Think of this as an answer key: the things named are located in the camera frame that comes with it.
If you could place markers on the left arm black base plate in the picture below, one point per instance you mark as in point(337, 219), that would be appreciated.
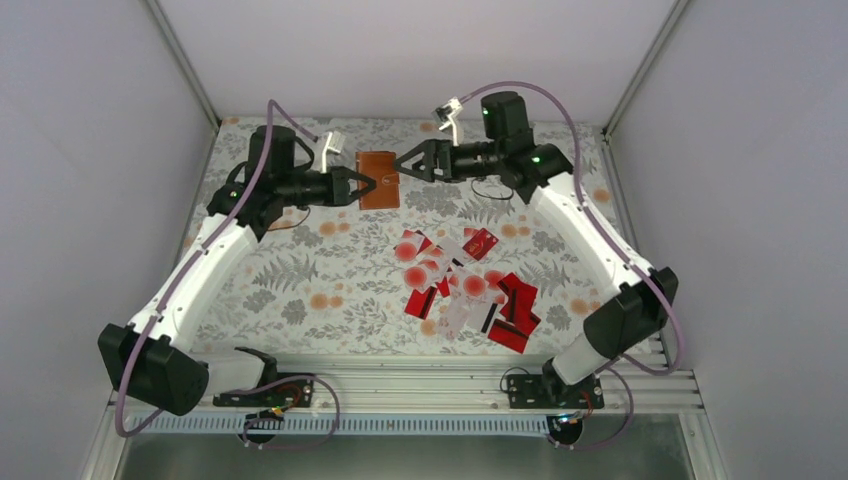
point(297, 393)

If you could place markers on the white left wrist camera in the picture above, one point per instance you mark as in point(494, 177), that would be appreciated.
point(330, 143)

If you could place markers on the dark red card right upper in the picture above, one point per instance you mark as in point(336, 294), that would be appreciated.
point(520, 298)

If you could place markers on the red card with gold logo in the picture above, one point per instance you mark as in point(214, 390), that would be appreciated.
point(478, 242)

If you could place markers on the white card pale pattern bottom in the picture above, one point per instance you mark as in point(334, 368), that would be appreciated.
point(452, 321)

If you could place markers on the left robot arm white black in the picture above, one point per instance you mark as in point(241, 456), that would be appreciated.
point(149, 358)

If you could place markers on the slotted grey cable duct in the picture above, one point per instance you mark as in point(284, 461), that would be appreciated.
point(354, 424)

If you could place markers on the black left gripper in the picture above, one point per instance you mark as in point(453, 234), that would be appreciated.
point(339, 191)

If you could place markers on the white card red circle centre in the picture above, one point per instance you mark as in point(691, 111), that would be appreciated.
point(471, 286)

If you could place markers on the white card red circle top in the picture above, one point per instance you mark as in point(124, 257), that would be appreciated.
point(407, 250)

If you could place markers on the aluminium rail frame front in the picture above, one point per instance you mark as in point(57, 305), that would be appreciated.
point(649, 428)

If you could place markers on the brown leather card holder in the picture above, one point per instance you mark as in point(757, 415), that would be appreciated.
point(379, 166)

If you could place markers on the dark red card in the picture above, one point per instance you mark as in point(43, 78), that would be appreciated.
point(511, 336)
point(520, 298)

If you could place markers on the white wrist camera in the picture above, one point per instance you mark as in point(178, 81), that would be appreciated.
point(446, 117)
point(330, 143)

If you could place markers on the floral patterned table mat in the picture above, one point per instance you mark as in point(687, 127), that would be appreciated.
point(327, 281)

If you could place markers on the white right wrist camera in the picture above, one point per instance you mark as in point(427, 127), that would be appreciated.
point(446, 117)

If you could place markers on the red card black stripe left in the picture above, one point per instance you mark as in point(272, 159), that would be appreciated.
point(419, 303)

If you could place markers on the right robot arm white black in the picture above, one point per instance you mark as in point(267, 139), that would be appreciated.
point(636, 298)

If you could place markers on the dark red card bottom right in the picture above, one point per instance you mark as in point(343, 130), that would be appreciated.
point(511, 336)

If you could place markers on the white card red circle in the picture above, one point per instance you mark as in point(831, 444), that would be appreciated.
point(471, 286)
point(422, 276)
point(407, 250)

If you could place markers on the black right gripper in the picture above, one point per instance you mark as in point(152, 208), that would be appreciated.
point(442, 150)

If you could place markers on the white card black stripe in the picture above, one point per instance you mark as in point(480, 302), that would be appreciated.
point(481, 316)

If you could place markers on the white card red circle middle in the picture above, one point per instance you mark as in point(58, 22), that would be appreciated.
point(422, 276)

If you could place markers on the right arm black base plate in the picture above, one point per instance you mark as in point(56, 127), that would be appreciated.
point(536, 391)

